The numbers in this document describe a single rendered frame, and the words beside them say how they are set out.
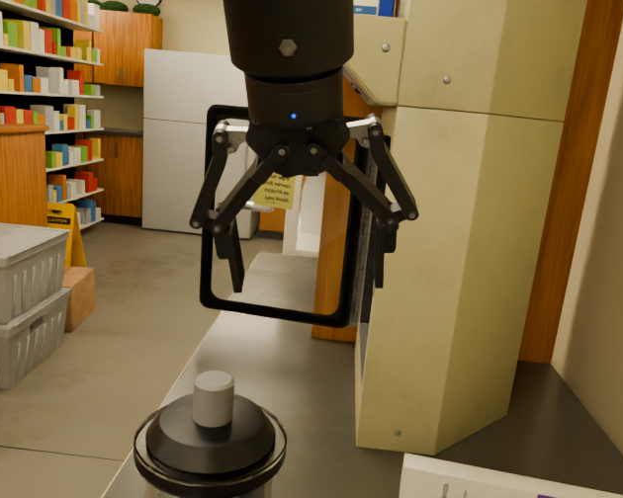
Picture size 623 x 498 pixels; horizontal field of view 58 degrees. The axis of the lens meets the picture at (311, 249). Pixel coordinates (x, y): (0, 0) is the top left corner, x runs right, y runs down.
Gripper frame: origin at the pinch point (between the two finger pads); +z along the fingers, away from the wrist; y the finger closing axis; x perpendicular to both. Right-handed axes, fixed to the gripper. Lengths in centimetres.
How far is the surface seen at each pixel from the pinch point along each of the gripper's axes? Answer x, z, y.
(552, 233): -46, 29, -45
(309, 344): -37, 48, 3
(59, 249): -191, 132, 139
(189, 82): -491, 152, 131
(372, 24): -26.2, -16.0, -8.1
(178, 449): 20.7, -2.2, 8.1
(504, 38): -25.3, -13.9, -23.5
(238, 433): 19.0, -1.4, 4.4
